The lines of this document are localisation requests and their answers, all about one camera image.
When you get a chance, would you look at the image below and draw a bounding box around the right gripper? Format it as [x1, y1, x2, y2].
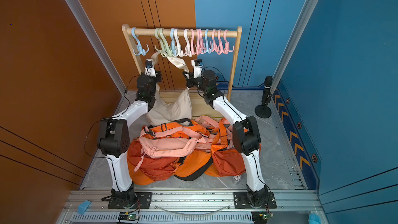
[183, 71, 210, 95]

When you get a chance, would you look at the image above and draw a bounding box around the beige sling bag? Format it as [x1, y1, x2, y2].
[145, 67, 192, 126]

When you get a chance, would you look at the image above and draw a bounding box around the red-orange sling bag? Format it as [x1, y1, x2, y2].
[139, 116, 234, 157]

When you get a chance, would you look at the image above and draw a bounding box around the large orange crescent bag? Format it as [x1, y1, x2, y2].
[175, 149, 212, 177]

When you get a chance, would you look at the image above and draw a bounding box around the black and orange sling bag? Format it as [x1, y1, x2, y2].
[174, 158, 213, 181]

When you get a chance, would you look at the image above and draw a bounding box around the red-orange crescent bag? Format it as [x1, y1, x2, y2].
[210, 145, 246, 177]

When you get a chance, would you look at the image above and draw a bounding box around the dark red-orange waist bag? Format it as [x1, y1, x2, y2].
[127, 141, 181, 181]

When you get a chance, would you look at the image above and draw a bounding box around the pink crescent sling bag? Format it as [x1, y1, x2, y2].
[195, 116, 234, 152]

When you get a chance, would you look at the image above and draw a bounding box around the orange crescent sling bag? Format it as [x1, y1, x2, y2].
[205, 164, 219, 177]

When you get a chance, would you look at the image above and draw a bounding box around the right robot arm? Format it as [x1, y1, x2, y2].
[183, 69, 271, 207]

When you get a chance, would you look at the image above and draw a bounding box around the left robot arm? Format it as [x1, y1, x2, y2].
[97, 68, 161, 209]

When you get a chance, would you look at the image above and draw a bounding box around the wooden garment rack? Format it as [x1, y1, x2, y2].
[122, 24, 242, 119]

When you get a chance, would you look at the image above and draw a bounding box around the black microphone on stand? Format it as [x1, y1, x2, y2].
[255, 76, 273, 118]

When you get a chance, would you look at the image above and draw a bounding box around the green circuit board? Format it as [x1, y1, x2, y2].
[117, 212, 141, 224]

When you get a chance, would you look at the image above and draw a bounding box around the blue sponge block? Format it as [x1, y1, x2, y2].
[77, 200, 91, 215]

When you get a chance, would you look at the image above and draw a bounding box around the teal cloth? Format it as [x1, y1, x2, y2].
[308, 213, 322, 224]

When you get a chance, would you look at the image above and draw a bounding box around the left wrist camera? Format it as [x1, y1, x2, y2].
[145, 59, 156, 77]

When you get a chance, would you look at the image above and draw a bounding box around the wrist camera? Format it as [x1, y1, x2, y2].
[145, 59, 156, 77]
[191, 59, 204, 79]

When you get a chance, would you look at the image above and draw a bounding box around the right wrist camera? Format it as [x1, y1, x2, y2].
[191, 59, 204, 79]

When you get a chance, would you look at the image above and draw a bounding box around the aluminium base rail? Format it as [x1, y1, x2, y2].
[57, 189, 328, 224]

